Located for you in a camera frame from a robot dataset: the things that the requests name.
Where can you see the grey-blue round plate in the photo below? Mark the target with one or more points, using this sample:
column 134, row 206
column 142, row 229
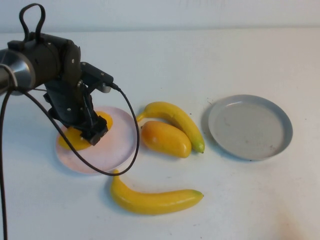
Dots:
column 250, row 127

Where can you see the long yellow plastic banana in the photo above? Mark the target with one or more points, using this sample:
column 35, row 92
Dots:
column 150, row 202

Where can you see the short yellow plastic banana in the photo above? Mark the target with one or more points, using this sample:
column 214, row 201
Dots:
column 180, row 117

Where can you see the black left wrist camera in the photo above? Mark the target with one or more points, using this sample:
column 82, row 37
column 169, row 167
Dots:
column 96, row 72

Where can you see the yellow plastic mango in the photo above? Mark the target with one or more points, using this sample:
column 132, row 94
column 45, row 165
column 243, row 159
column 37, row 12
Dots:
column 75, row 140

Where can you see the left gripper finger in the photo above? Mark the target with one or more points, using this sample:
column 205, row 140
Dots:
column 96, row 133

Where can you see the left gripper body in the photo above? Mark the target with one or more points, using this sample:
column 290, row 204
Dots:
column 67, row 105

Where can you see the yellow mango with orange end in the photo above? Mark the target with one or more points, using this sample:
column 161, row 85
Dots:
column 165, row 140

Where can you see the pink round plate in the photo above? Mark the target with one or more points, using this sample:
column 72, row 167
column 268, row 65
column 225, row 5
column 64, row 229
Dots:
column 112, row 152

